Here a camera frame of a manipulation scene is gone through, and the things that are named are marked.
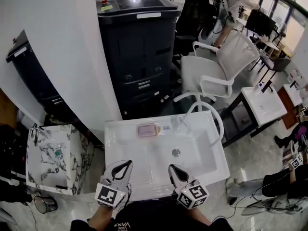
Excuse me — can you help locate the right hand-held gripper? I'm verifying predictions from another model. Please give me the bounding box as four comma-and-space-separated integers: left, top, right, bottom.
167, 164, 209, 210

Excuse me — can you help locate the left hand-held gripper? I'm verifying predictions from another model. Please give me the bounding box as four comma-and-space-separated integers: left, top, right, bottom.
95, 160, 133, 210

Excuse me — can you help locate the person's right forearm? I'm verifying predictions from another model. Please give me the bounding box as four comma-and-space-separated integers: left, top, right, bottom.
190, 208, 212, 226

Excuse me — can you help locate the person's left forearm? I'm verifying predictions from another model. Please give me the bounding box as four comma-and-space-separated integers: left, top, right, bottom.
88, 205, 114, 231

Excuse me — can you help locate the white ceramic sink basin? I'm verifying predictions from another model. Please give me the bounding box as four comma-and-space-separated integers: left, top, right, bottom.
104, 110, 231, 202

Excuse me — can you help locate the person's black shirt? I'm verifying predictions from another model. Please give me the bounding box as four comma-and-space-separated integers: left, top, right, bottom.
69, 198, 234, 231

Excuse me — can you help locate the white flexible faucet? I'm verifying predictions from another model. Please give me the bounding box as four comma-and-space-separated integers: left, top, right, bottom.
177, 101, 224, 148

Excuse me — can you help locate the marble pattern sink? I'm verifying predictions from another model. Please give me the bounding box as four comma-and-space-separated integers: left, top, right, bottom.
25, 124, 94, 196

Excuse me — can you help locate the black sink stand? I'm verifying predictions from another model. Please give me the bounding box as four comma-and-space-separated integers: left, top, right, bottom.
218, 92, 282, 149

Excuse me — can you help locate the chrome faucet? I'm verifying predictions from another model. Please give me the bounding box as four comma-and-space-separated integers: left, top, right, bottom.
33, 124, 46, 146

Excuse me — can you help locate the white mesh office chair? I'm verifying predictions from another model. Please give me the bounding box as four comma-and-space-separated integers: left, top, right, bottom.
173, 30, 262, 113

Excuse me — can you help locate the small white sink basin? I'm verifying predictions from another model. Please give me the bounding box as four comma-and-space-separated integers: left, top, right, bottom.
241, 85, 288, 127

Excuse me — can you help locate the large black machine cabinet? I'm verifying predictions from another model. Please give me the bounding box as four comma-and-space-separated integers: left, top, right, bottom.
96, 0, 181, 120

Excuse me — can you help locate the narrow black machine cabinet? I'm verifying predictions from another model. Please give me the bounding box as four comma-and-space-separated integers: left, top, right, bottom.
6, 29, 80, 125

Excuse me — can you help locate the black office chair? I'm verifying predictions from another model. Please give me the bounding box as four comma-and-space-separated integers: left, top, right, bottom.
173, 0, 217, 57

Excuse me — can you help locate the black computer monitor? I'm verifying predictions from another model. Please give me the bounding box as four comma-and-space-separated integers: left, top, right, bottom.
245, 8, 276, 37

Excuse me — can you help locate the wire mesh waste bin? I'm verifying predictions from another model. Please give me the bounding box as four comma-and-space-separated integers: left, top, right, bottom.
33, 195, 58, 214

